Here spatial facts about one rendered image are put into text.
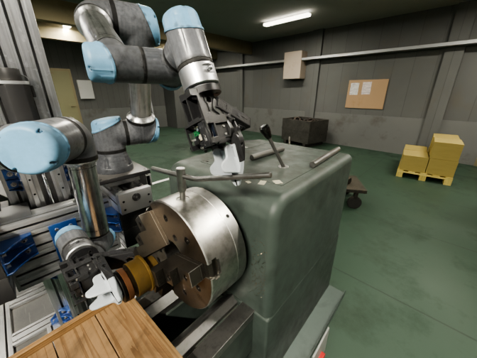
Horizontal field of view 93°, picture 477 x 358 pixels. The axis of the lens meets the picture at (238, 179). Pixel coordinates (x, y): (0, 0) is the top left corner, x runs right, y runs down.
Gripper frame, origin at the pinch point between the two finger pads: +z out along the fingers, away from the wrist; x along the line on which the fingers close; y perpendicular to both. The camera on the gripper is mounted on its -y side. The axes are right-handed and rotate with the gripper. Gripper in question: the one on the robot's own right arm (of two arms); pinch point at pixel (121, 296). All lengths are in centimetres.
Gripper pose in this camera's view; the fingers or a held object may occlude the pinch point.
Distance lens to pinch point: 60.5
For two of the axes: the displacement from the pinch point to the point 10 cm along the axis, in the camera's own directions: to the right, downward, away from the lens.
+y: -6.8, 2.7, -6.8
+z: 7.3, 2.5, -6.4
